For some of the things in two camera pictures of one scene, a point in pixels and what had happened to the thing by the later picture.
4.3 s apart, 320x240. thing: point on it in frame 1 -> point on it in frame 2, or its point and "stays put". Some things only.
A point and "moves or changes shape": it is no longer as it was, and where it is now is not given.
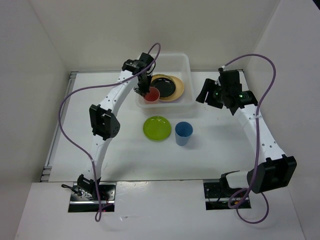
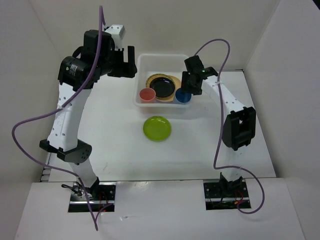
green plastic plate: (156, 128) stays put
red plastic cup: (153, 96) moves or changes shape
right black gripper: (209, 85) -> (185, 75)
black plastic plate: (165, 86) stays put
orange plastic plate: (179, 91) stays put
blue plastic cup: (183, 131) -> (182, 97)
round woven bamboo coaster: (166, 97) -> (152, 77)
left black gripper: (143, 90) -> (127, 69)
